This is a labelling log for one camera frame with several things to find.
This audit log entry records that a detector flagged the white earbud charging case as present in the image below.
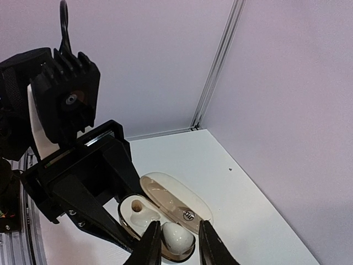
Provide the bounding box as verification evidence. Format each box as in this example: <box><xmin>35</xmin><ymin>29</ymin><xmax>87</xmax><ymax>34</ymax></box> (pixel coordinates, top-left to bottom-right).
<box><xmin>117</xmin><ymin>172</ymin><xmax>213</xmax><ymax>263</ymax></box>

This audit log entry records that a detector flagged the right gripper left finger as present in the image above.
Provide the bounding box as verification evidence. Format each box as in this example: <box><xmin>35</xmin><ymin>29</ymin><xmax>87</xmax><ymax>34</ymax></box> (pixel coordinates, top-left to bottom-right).
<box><xmin>121</xmin><ymin>221</ymin><xmax>162</xmax><ymax>264</ymax></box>

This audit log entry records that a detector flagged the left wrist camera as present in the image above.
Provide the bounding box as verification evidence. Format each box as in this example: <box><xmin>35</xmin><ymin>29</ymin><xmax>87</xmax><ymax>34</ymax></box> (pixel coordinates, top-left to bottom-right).
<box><xmin>27</xmin><ymin>49</ymin><xmax>100</xmax><ymax>160</ymax></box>

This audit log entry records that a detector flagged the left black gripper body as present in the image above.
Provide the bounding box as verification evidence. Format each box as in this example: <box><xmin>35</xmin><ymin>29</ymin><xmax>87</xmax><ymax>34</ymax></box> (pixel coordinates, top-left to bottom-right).
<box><xmin>20</xmin><ymin>120</ymin><xmax>131</xmax><ymax>224</ymax></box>

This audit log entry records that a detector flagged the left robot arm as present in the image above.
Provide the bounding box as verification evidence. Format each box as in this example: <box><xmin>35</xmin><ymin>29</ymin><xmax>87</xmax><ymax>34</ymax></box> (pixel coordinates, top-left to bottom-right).
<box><xmin>1</xmin><ymin>47</ymin><xmax>142</xmax><ymax>252</ymax></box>

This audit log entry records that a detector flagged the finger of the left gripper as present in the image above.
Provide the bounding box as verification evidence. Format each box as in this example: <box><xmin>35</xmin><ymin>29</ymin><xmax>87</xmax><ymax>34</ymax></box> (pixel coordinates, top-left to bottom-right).
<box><xmin>52</xmin><ymin>176</ymin><xmax>135</xmax><ymax>253</ymax></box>
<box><xmin>103</xmin><ymin>143</ymin><xmax>146</xmax><ymax>202</ymax></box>

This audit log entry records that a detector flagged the left aluminium frame post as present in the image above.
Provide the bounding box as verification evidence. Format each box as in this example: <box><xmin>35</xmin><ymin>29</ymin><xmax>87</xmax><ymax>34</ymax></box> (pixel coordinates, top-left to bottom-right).
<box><xmin>190</xmin><ymin>0</ymin><xmax>246</xmax><ymax>130</ymax></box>

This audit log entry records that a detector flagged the white earbud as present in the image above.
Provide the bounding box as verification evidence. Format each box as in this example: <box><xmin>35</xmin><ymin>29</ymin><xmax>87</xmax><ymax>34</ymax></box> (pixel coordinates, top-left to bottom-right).
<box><xmin>162</xmin><ymin>222</ymin><xmax>195</xmax><ymax>254</ymax></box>

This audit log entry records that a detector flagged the aluminium front rail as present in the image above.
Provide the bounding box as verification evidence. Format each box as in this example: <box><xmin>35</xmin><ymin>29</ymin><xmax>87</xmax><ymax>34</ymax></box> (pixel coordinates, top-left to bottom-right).
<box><xmin>1</xmin><ymin>149</ymin><xmax>47</xmax><ymax>264</ymax></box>

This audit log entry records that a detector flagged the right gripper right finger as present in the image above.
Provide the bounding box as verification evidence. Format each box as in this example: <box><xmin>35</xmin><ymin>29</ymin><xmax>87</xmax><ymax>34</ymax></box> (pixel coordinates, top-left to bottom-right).
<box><xmin>199</xmin><ymin>220</ymin><xmax>239</xmax><ymax>265</ymax></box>

